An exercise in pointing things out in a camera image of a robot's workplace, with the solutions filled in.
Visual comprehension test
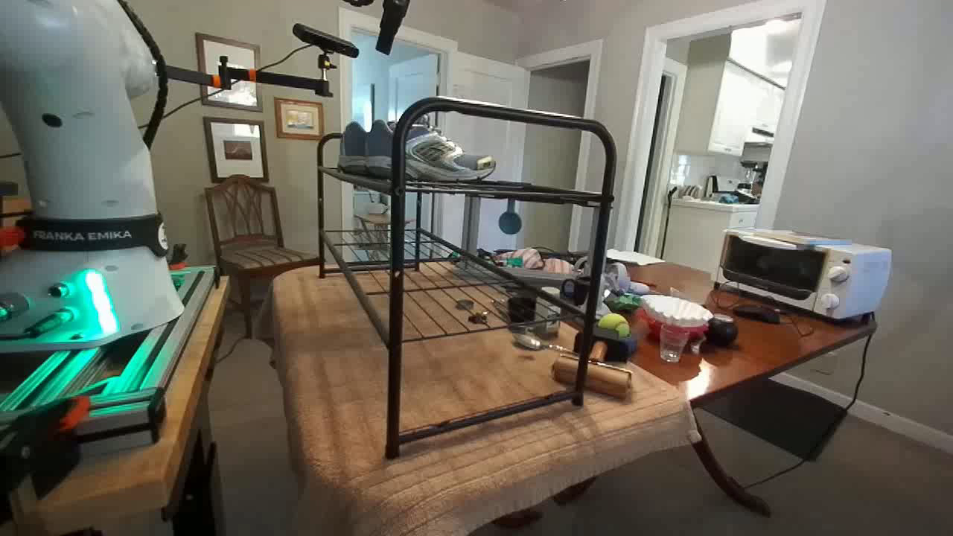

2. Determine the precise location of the white door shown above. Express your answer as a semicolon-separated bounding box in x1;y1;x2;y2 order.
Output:
435;50;532;256

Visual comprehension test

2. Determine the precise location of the dark wooden chair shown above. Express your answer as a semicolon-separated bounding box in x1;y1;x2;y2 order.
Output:
203;176;322;338

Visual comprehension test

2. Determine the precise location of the green tennis ball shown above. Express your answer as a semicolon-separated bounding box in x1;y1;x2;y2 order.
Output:
596;310;635;343

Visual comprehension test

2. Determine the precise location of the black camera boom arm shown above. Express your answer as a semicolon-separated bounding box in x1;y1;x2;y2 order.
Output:
160;53;337;102

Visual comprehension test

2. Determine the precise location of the black ball holder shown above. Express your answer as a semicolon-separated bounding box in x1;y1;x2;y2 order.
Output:
571;331;644;367

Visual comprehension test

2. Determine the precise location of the black remote control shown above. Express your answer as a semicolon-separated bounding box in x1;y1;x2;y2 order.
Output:
729;297;787;328

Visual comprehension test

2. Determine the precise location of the black stereo camera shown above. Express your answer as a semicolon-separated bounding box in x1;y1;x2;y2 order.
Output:
292;21;364;60

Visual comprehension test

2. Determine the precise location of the wooden cylinder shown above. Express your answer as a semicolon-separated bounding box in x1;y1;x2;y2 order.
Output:
548;353;638;405

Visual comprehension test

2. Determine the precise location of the black round object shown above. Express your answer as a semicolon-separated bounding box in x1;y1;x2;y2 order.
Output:
705;313;740;350

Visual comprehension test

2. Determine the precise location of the dark framed picture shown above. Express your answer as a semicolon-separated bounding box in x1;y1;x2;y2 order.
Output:
203;115;271;185

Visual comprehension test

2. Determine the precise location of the white toaster oven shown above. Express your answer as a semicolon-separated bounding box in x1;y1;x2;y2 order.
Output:
712;225;894;323

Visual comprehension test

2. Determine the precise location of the clear plastic cup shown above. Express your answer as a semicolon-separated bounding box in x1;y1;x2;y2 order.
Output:
659;322;694;367

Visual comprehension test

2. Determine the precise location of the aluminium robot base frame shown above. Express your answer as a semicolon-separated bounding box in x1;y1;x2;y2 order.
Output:
0;265;216;443

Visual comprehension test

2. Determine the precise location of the wooden workbench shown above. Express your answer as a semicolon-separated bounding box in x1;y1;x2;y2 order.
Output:
12;277;231;536

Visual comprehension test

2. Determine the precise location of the metal spoon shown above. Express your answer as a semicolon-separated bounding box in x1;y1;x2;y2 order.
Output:
513;331;562;353

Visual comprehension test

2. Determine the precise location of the black power cord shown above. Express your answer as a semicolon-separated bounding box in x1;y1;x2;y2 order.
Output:
740;323;874;493

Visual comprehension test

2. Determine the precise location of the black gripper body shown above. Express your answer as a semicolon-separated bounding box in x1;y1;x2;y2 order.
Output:
376;0;413;36

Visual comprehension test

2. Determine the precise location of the white kitchen cabinet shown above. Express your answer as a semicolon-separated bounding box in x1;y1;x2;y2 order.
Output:
705;42;791;161

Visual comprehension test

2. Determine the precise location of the small green toy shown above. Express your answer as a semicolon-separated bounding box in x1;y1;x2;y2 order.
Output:
603;289;645;318

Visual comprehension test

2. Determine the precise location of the brown wooden table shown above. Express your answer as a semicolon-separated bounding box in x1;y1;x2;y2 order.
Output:
603;258;882;519

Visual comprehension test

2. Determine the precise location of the beige woven tablecloth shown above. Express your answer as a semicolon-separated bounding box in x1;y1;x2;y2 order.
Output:
260;261;703;536

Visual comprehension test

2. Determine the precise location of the white kitchen counter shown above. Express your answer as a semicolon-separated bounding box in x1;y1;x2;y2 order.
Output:
662;192;763;274

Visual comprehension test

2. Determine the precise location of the large framed picture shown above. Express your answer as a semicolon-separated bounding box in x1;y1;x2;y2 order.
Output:
194;30;265;112

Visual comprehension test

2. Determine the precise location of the small black cup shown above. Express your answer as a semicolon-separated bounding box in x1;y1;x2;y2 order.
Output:
507;291;538;323

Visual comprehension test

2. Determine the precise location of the pink green plush toy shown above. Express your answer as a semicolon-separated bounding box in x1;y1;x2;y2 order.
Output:
490;243;578;280

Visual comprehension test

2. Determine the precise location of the blue white running shoe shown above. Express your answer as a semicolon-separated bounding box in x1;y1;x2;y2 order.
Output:
399;128;499;185
337;115;410;182

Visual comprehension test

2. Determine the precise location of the red bowl with white filters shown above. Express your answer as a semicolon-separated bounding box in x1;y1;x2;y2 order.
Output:
638;291;714;346

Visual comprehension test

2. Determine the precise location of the small wooden framed picture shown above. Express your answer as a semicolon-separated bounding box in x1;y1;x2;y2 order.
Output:
273;96;328;142

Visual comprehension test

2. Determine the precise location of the blue hanging paddle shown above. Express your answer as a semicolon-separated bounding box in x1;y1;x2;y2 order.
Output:
493;197;525;237

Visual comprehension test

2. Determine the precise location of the black metal shoe rack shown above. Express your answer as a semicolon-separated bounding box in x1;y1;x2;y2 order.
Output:
316;96;618;462

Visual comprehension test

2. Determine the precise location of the black orange clamp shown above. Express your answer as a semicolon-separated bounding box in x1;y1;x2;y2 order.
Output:
0;395;94;501

